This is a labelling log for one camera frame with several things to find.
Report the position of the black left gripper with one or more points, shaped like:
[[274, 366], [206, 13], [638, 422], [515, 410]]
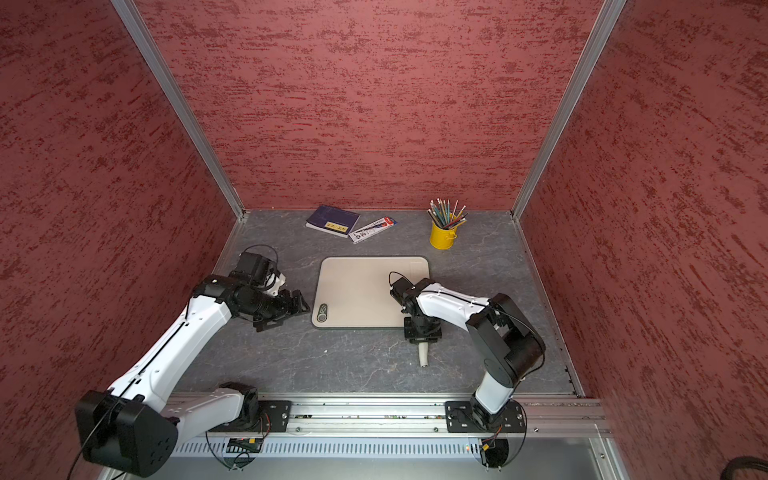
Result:
[[284, 309]]

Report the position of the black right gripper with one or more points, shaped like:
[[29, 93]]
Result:
[[415, 338]]

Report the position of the knife with cream handle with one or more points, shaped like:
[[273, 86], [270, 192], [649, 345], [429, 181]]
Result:
[[423, 354]]

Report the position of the beige green-edged cutting board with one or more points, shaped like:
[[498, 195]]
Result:
[[354, 292]]

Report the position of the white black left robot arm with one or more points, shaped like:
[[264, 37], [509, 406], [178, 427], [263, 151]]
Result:
[[130, 426]]

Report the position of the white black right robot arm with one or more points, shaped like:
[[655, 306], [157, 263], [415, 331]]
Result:
[[509, 345]]

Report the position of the yellow metal pencil bucket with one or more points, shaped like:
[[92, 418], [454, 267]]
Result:
[[442, 238]]

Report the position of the dark purple book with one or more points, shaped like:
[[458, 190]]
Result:
[[332, 220]]

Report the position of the white red pencil box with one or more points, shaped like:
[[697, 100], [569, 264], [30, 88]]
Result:
[[372, 229]]

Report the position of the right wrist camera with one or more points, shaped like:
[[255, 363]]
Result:
[[404, 293]]

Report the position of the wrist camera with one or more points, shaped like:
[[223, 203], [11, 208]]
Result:
[[259, 272], [404, 293]]

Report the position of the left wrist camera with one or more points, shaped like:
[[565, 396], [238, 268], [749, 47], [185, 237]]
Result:
[[259, 272]]

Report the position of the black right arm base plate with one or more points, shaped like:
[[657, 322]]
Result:
[[471, 417]]

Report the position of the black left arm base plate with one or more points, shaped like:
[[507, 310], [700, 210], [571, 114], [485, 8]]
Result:
[[261, 417]]

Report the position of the aluminium front rail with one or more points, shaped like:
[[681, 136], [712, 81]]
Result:
[[327, 426]]

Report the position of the aluminium corner post left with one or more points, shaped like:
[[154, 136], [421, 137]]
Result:
[[139, 32]]

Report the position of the aluminium corner post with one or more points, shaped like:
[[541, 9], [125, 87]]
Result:
[[605, 22], [139, 32]]

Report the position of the aluminium corner post right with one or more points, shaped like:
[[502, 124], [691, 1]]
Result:
[[605, 22]]

